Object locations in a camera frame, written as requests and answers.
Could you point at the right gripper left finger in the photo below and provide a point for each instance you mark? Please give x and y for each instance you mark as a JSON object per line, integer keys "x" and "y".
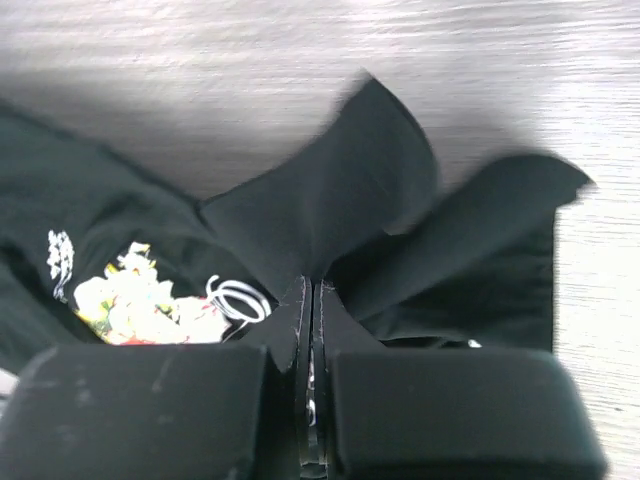
{"x": 210, "y": 411}

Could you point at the black t shirt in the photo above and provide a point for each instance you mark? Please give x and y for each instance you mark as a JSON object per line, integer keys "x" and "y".
{"x": 96, "y": 250}

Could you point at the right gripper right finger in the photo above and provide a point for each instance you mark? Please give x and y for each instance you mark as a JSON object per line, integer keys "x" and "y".
{"x": 462, "y": 413}

